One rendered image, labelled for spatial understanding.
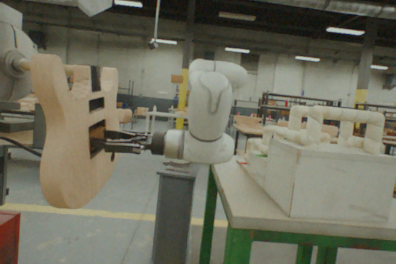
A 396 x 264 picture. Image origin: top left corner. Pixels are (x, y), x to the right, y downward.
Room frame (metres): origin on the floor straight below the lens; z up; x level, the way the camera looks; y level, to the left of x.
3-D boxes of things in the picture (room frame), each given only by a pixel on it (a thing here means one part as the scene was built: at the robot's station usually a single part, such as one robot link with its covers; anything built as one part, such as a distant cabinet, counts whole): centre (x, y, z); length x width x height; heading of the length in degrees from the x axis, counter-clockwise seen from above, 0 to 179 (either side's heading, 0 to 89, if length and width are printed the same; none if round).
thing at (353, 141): (0.53, -0.47, 1.12); 0.11 x 0.03 x 0.03; 6
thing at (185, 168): (1.38, 0.12, 0.73); 0.22 x 0.18 x 0.06; 85
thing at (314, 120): (0.47, -0.30, 1.15); 0.03 x 0.03 x 0.09
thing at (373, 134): (0.49, -0.46, 1.15); 0.03 x 0.03 x 0.09
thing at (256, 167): (0.68, -0.36, 0.98); 0.27 x 0.16 x 0.09; 96
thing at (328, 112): (0.48, -0.38, 1.20); 0.20 x 0.03 x 0.03; 95
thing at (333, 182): (0.53, -0.38, 1.02); 0.27 x 0.15 x 0.17; 96
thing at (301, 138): (0.51, -0.28, 1.12); 0.11 x 0.03 x 0.03; 6
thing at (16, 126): (0.78, 0.72, 1.02); 0.19 x 0.04 x 0.04; 3
